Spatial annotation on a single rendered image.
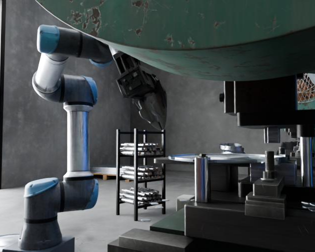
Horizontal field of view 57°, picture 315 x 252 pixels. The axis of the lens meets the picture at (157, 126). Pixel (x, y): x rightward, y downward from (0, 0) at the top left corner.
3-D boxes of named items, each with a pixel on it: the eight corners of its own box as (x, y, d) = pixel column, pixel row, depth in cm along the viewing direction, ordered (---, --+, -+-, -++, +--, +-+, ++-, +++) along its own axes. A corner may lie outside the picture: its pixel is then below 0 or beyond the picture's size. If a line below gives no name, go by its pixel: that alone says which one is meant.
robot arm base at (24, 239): (8, 247, 102) (9, 219, 103) (36, 234, 117) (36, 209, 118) (45, 252, 99) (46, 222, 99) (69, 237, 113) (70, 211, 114)
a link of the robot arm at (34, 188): (22, 213, 111) (23, 177, 112) (59, 209, 117) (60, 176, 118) (24, 221, 100) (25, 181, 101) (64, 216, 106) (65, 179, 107)
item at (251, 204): (244, 215, 48) (244, 152, 48) (259, 197, 63) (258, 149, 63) (284, 219, 45) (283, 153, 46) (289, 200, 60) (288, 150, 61)
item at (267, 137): (264, 143, 69) (263, 127, 69) (266, 142, 73) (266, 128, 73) (278, 143, 67) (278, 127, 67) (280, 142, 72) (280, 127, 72)
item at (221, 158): (153, 157, 84) (153, 154, 84) (238, 155, 94) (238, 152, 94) (201, 165, 57) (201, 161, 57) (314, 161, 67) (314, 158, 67)
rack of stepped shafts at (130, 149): (138, 222, 294) (138, 128, 299) (112, 213, 328) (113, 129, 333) (168, 214, 324) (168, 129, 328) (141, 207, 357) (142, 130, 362)
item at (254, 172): (250, 182, 65) (250, 161, 65) (259, 175, 78) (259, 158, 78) (295, 185, 61) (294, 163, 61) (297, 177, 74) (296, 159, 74)
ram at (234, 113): (215, 114, 69) (214, -8, 71) (230, 118, 82) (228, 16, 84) (296, 111, 61) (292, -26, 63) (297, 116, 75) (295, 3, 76)
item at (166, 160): (152, 208, 76) (152, 156, 77) (174, 198, 89) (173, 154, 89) (251, 220, 65) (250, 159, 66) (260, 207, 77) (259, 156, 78)
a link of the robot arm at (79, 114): (55, 210, 116) (56, 78, 123) (93, 207, 123) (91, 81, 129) (60, 215, 105) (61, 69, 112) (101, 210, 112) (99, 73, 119)
